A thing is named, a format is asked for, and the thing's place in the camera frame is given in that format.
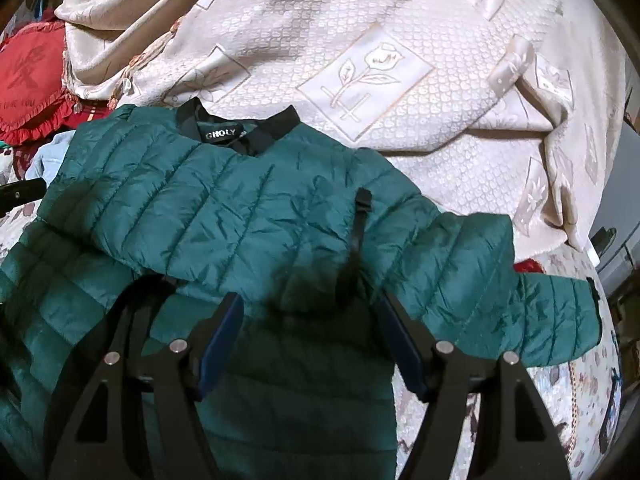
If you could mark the red ruffled pillow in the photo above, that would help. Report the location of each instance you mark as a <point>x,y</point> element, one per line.
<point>30,75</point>

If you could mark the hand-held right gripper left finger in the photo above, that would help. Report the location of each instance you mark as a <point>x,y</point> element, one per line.
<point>220,342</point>

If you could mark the cream embossed bedspread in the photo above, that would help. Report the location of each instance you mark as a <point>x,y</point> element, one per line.
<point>400,35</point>

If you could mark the light blue sweater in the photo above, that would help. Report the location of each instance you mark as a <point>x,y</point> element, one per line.
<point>52,156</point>

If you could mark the green quilted puffer jacket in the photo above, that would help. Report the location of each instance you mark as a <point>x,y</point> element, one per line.
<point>250,210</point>

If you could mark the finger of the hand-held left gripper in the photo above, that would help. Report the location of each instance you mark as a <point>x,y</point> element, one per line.
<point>20,194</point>

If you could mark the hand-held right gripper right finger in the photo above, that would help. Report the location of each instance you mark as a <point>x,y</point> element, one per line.
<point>400,340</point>

